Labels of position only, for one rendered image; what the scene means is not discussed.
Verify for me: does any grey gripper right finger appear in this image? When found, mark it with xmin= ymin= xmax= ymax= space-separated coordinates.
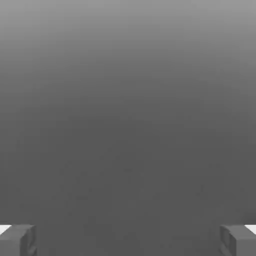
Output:
xmin=219 ymin=224 xmax=256 ymax=256

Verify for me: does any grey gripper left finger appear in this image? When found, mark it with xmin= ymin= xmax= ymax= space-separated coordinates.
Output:
xmin=0 ymin=223 xmax=38 ymax=256

